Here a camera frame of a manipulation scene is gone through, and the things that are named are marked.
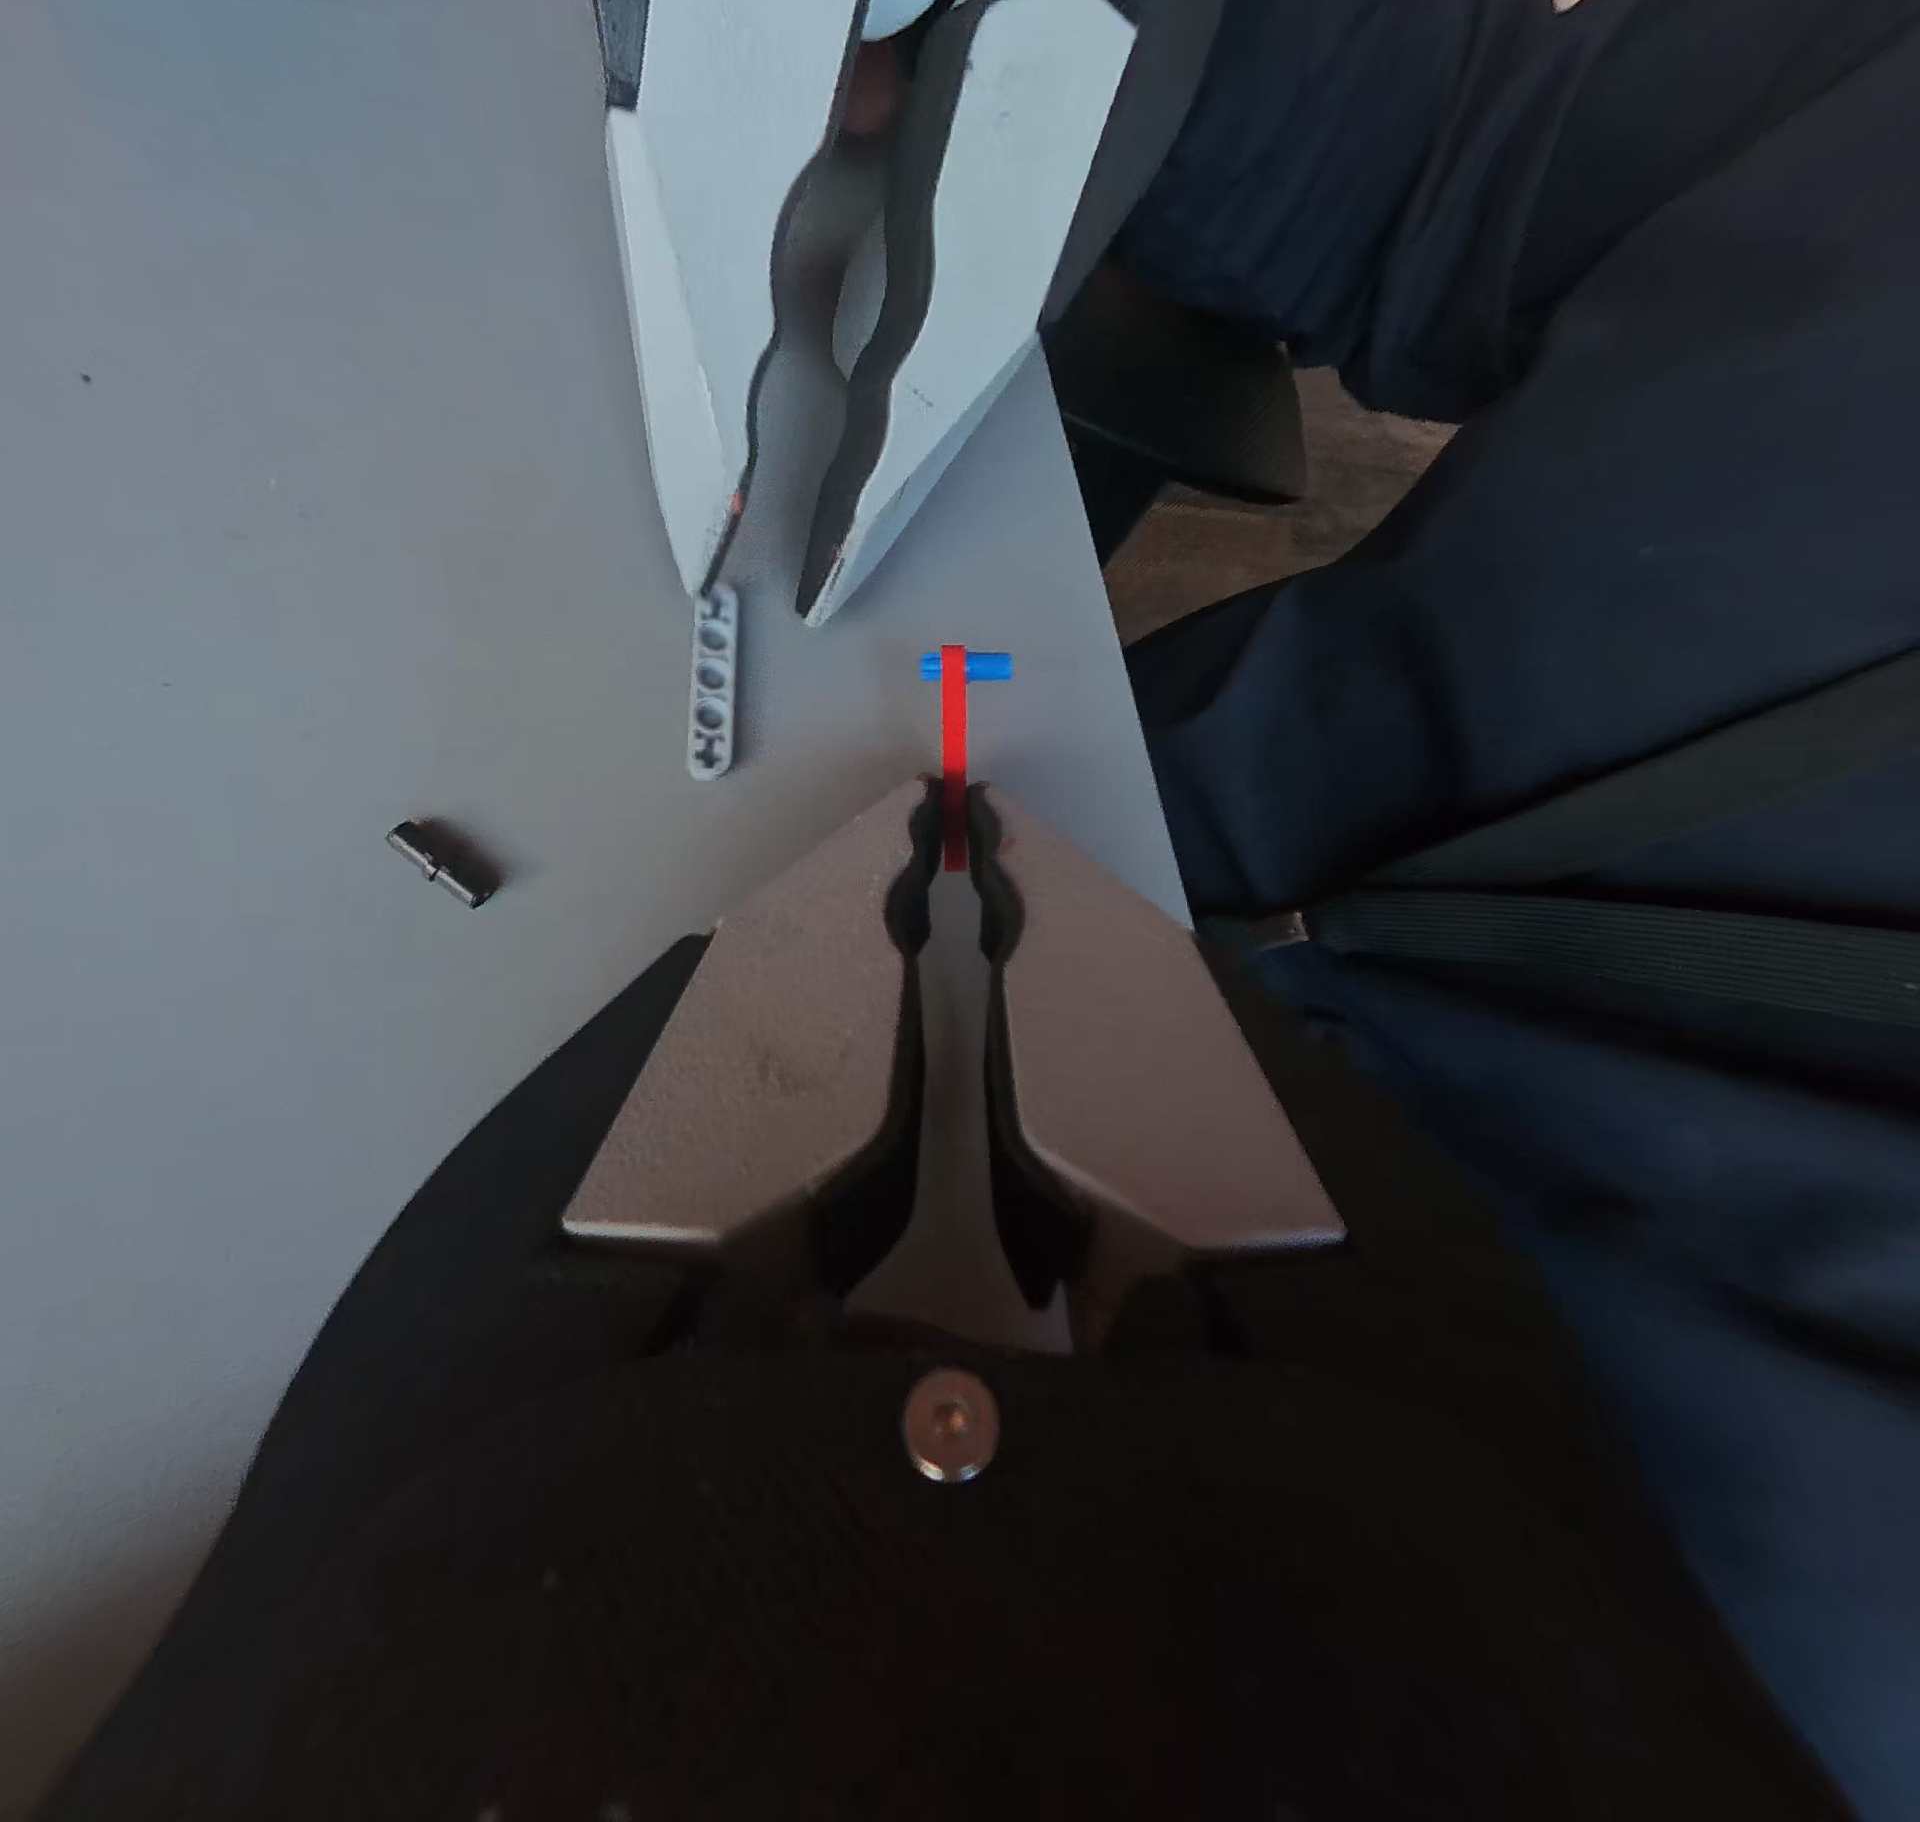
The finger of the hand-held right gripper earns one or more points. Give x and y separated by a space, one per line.
720 127
1005 172

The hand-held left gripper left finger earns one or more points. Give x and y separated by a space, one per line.
750 1088

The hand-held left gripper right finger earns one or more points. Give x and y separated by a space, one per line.
1141 1088

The red lego beam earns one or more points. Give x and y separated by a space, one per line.
954 742

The grey lego beam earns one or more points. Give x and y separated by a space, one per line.
716 682

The blue lego pin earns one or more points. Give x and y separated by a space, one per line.
990 667

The black lego pin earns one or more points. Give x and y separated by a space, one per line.
442 865

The person's right hand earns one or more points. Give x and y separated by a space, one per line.
868 98

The black chair seat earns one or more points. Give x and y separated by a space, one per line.
1185 382

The person in dark clothes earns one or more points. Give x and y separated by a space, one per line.
1650 1252

